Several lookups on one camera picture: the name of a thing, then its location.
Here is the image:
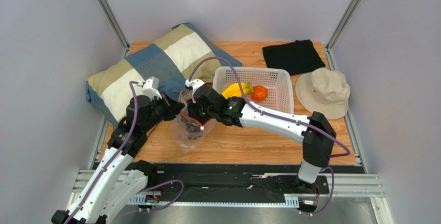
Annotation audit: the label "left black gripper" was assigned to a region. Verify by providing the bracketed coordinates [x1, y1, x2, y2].
[142, 92, 185, 132]

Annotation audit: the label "purple fake grapes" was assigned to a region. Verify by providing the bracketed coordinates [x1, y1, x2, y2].
[180, 114, 204, 140]

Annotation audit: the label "clear zip top bag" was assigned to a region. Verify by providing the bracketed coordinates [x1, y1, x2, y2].
[169, 89, 215, 153]

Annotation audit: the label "yellow fake banana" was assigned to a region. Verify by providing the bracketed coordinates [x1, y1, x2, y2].
[221, 82, 254, 99]

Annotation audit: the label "orange fake pumpkin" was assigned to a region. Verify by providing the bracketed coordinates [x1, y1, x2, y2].
[251, 85, 268, 101]

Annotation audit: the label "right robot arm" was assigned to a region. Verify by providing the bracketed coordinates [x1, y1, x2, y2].
[185, 80, 336, 193]

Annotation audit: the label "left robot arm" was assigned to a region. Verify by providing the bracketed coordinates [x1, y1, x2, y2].
[51, 93, 185, 223]

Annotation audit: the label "striped blue beige pillow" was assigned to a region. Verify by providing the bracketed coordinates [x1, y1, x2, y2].
[85, 23, 243, 126]

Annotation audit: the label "white plastic perforated basket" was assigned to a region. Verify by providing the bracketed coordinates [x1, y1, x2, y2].
[213, 66, 295, 114]

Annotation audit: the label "black folded cloth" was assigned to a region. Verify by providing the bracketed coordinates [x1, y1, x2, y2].
[262, 40, 325, 76]

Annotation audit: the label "beige bucket hat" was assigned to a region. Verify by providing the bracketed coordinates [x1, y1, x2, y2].
[295, 68, 350, 120]

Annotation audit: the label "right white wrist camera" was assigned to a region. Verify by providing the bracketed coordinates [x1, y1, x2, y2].
[185, 79, 205, 93]

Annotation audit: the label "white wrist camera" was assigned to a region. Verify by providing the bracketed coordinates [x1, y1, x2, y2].
[185, 79, 205, 93]
[141, 77, 162, 100]

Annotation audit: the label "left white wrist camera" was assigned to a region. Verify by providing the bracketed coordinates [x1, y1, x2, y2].
[141, 77, 162, 100]

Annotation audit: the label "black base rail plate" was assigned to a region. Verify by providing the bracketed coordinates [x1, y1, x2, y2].
[117, 162, 366, 204]

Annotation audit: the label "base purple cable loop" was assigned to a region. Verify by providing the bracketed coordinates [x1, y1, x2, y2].
[144, 178, 187, 212]

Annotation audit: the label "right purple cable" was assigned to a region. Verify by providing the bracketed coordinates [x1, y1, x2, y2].
[187, 56, 351, 216]

